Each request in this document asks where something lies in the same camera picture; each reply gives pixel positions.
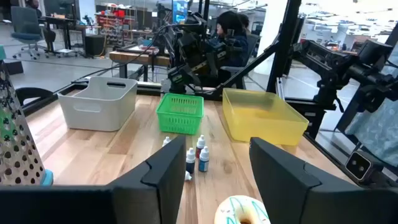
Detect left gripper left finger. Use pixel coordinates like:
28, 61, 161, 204
0, 135, 187, 224

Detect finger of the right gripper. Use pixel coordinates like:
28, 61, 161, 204
167, 65, 189, 94
186, 63, 203, 90

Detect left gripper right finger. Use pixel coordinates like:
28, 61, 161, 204
249, 137, 398, 224

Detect dark blue dropper bottle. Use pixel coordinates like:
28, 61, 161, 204
185, 147, 197, 174

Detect red dropper bottle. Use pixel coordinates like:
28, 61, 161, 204
195, 134, 206, 159

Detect grey office chair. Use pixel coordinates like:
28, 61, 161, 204
220, 32, 261, 90

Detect blue office chair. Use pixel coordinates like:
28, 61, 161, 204
10, 5, 50, 60

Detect person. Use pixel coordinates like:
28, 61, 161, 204
238, 12, 251, 34
343, 51, 398, 170
211, 11, 251, 88

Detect green plastic basket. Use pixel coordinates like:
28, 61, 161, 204
155, 93, 205, 136

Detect wooden workbench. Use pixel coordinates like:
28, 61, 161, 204
108, 45, 171, 82

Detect computer monitor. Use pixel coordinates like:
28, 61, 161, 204
171, 0, 190, 25

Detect white iced donut blue stripes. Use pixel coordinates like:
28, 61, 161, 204
213, 195, 272, 224

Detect yellow translucent plastic bin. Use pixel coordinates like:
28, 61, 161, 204
222, 87, 310, 146

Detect white plastic bin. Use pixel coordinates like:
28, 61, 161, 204
57, 76, 139, 133

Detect red storage shelf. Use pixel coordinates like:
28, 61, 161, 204
94, 8, 137, 47

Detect black box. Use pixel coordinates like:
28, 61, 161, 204
85, 34, 106, 57

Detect black desk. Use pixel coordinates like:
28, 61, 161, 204
39, 14, 90, 58

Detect metal box grater teal trim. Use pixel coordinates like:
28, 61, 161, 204
0, 45, 54, 187

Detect small black table camera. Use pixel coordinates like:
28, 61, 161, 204
344, 150, 373, 182

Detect silver frame bracket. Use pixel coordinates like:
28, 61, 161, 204
275, 76, 286, 101

